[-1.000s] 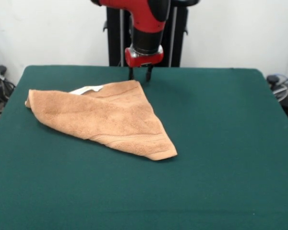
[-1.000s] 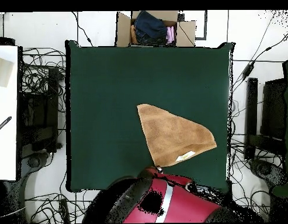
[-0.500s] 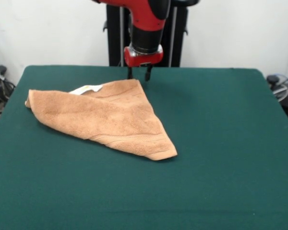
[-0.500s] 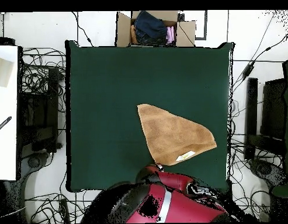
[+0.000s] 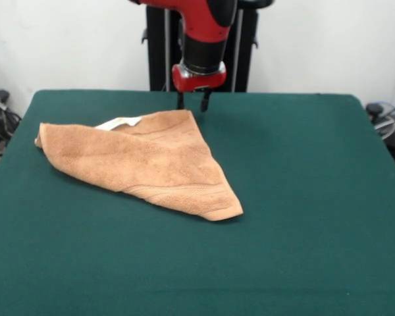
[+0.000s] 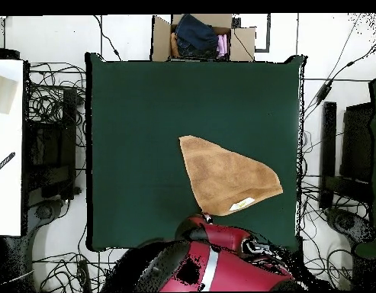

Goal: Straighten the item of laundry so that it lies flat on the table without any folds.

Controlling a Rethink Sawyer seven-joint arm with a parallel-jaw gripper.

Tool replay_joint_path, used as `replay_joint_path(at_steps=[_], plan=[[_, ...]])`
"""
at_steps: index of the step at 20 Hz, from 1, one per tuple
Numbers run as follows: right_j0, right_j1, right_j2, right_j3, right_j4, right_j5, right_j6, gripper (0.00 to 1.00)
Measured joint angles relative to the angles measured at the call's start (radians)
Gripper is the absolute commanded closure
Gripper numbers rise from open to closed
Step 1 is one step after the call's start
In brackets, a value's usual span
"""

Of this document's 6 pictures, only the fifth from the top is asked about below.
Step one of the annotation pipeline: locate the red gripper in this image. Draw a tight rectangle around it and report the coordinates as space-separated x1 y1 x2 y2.
171 61 228 113

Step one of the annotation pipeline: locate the tan terry towel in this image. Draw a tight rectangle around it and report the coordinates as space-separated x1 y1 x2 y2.
33 109 244 223

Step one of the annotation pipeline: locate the dark green table cloth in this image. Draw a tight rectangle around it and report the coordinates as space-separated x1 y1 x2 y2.
0 89 395 316

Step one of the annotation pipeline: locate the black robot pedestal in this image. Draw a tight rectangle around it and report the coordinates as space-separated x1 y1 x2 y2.
139 0 276 93

